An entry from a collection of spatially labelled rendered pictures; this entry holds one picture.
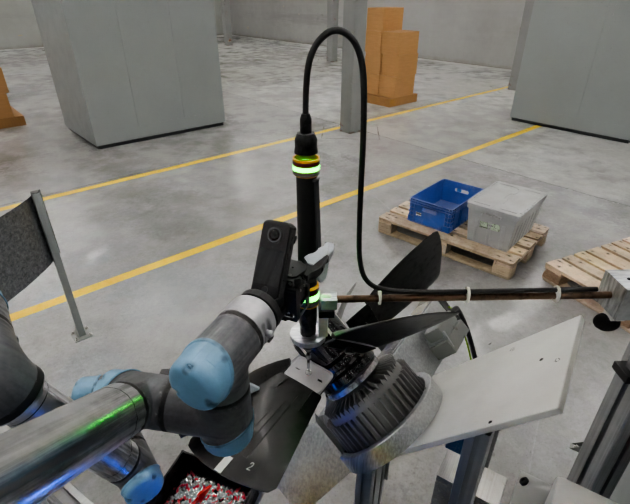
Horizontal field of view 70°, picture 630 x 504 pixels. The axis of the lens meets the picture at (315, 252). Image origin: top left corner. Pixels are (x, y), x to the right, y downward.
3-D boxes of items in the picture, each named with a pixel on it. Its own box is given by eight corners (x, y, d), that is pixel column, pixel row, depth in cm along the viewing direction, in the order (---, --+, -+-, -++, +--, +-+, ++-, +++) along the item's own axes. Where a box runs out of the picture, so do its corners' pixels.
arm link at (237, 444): (192, 409, 70) (181, 356, 65) (262, 419, 69) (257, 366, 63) (170, 453, 64) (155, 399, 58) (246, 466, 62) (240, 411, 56)
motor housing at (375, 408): (383, 405, 117) (351, 365, 118) (449, 379, 101) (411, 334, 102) (337, 473, 101) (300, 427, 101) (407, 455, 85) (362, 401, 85)
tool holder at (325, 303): (334, 324, 93) (335, 285, 88) (337, 348, 87) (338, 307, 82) (290, 325, 93) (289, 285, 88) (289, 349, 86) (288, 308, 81)
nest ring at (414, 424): (382, 402, 120) (372, 390, 120) (459, 371, 101) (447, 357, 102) (327, 481, 101) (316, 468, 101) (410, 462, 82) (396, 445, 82)
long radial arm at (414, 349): (421, 396, 105) (388, 357, 105) (399, 404, 110) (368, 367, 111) (461, 328, 126) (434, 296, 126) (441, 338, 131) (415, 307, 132)
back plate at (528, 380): (381, 380, 142) (379, 377, 142) (593, 284, 94) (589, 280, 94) (277, 525, 103) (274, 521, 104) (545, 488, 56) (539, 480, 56)
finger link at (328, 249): (331, 266, 83) (297, 289, 77) (331, 238, 80) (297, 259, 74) (345, 272, 81) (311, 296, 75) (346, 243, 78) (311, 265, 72)
